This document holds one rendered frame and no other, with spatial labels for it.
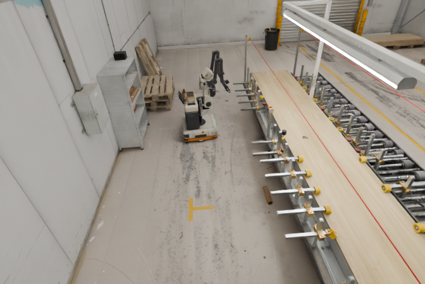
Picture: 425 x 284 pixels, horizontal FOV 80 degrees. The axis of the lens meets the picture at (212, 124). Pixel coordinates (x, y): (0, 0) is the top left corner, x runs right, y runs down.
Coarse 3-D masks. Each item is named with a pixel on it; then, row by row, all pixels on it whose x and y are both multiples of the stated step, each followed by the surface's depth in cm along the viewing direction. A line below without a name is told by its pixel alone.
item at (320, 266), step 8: (248, 96) 510; (256, 112) 450; (264, 128) 408; (264, 136) 393; (280, 168) 331; (288, 200) 296; (296, 208) 279; (296, 216) 274; (304, 224) 262; (304, 232) 255; (304, 240) 254; (312, 248) 241; (312, 256) 236; (320, 256) 234; (320, 264) 228; (320, 272) 223; (328, 272) 222; (320, 280) 223; (328, 280) 217
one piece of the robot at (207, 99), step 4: (200, 76) 462; (200, 80) 453; (204, 80) 447; (208, 80) 449; (200, 84) 453; (200, 88) 461; (204, 88) 462; (204, 92) 468; (208, 92) 470; (204, 96) 469; (208, 96) 469; (204, 100) 472; (208, 100) 473; (204, 104) 477; (208, 104) 478
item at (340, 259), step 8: (272, 120) 432; (288, 152) 358; (296, 168) 332; (304, 184) 307; (312, 200) 286; (320, 216) 269; (328, 240) 254; (336, 248) 238; (336, 256) 239; (344, 264) 226; (344, 272) 227
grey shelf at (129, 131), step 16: (112, 64) 444; (128, 64) 441; (112, 80) 407; (128, 80) 455; (112, 96) 422; (128, 96) 424; (112, 112) 439; (128, 112) 441; (144, 112) 545; (128, 128) 460; (144, 128) 524; (128, 144) 480
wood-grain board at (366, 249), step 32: (288, 96) 453; (288, 128) 371; (320, 128) 367; (320, 160) 312; (352, 160) 309; (352, 192) 269; (384, 192) 267; (352, 224) 238; (384, 224) 236; (352, 256) 213; (384, 256) 212; (416, 256) 211
